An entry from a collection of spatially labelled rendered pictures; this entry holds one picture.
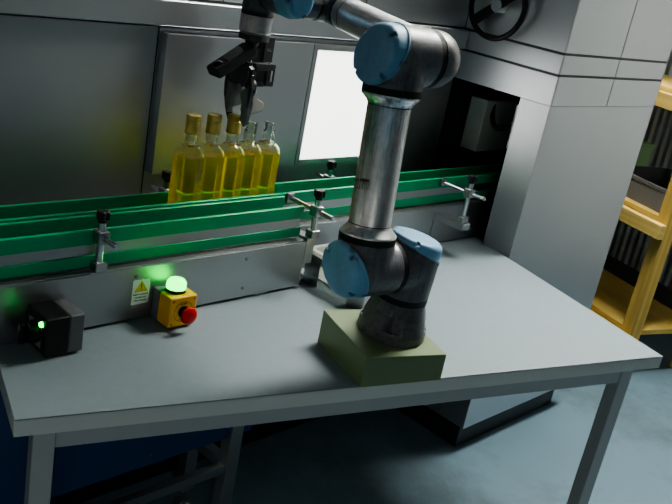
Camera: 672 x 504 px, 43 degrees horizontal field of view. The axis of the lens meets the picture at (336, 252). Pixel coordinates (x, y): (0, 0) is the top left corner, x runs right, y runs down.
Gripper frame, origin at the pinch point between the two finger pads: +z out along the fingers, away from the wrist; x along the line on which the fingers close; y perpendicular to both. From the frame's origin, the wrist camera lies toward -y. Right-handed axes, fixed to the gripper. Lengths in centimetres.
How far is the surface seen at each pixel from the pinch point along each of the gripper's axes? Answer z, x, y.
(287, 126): 6.0, 12.6, 28.8
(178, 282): 30.2, -20.6, -25.4
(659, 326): 92, -23, 241
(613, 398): 54, -78, 76
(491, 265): 40, -24, 88
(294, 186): 20.1, 3.7, 26.9
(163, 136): 7.8, 12.1, -11.0
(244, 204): 19.8, -6.1, 2.0
